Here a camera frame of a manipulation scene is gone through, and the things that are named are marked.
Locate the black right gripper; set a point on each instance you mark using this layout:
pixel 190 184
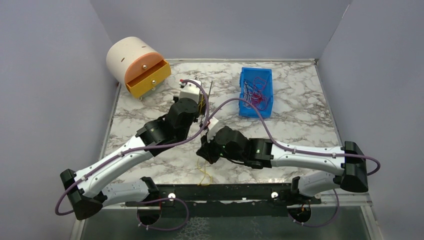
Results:
pixel 205 151

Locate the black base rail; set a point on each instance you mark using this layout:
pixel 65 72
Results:
pixel 224 200

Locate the round mini drawer cabinet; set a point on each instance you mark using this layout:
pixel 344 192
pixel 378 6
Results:
pixel 137 66

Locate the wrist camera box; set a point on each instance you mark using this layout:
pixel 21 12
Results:
pixel 190 90
pixel 212 127

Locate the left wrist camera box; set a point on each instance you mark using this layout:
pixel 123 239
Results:
pixel 190 90

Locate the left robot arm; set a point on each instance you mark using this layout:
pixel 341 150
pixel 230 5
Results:
pixel 90 189

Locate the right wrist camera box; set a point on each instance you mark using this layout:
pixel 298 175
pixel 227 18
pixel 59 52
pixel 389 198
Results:
pixel 212 127

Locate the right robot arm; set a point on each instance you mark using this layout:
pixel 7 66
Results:
pixel 335 167

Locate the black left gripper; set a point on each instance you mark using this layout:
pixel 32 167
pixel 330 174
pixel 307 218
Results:
pixel 201 104

